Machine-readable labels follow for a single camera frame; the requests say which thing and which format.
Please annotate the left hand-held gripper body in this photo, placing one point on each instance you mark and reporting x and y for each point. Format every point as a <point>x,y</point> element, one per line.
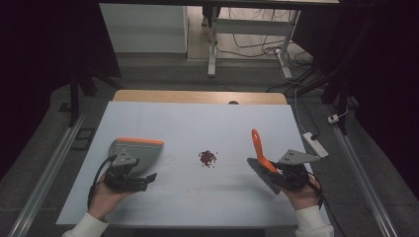
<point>123,171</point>

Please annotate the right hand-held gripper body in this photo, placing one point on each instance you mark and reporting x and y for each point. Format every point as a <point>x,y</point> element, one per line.
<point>293,171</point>

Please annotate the white cabinet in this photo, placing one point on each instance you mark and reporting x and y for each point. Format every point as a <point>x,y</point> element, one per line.
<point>145,28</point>

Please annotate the pale blue table mat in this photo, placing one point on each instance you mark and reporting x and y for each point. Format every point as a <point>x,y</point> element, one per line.
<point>204,197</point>

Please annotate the white desk frame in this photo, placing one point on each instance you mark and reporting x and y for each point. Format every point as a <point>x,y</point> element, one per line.
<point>250,26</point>

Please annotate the wooden table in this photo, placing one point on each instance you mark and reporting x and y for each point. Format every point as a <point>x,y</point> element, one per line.
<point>184,96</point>

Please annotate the person's right hand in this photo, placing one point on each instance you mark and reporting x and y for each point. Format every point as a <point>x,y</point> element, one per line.
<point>303,196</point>

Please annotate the small white plug adapter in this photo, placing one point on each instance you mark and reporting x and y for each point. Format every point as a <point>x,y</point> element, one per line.
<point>333,118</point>

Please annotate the metal floor rail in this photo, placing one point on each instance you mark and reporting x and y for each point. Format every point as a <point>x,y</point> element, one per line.
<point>46,179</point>
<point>362,181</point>

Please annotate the pile of red crumbs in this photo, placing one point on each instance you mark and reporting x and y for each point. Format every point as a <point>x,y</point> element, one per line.
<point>207,158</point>

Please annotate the white power strip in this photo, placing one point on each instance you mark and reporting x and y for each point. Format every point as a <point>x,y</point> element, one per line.
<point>315,144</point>

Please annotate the black rectangular frame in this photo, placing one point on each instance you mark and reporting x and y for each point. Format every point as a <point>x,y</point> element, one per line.
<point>83,139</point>

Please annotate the black metal stand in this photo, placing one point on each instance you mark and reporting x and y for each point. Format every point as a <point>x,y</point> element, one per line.
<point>339,89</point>
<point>75,95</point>

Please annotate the dark curtain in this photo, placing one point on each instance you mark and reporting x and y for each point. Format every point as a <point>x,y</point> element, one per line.
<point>42,65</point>
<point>382,82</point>

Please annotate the person's left hand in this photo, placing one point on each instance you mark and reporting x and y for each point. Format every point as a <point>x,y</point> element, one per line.
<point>105,199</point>

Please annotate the grey dustpan with orange edge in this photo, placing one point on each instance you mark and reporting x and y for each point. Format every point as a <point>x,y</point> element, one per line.
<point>145,152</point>

